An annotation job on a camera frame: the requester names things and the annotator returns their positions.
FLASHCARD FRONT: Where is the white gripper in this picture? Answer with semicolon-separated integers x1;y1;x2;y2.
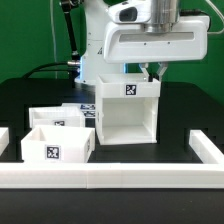
103;5;210;82

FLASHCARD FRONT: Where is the white drawer cabinet frame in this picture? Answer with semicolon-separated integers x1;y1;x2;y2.
95;73;161;145

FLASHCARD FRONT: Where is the white drawer box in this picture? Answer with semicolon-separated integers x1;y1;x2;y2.
21;125;95;163
29;106;85;129

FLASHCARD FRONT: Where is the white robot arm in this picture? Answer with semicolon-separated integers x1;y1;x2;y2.
77;0;210;85

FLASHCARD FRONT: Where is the flat tag sheet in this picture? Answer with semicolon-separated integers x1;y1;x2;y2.
61;102;98;118

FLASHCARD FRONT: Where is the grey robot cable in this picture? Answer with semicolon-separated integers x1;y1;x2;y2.
179;0;224;36

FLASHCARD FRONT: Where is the white right fence rail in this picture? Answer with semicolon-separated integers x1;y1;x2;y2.
189;130;224;165

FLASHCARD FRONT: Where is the white fence rail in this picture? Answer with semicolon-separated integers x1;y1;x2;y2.
0;163;224;189
189;130;224;165
0;127;9;156

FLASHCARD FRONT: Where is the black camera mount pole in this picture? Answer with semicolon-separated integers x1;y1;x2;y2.
60;0;80;62

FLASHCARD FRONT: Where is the black cable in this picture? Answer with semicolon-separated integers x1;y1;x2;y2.
22;61;78;80

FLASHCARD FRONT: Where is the white front fence rail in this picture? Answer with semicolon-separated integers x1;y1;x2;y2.
0;163;224;189

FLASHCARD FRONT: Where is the white left fence rail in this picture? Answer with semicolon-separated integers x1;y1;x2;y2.
0;127;9;156

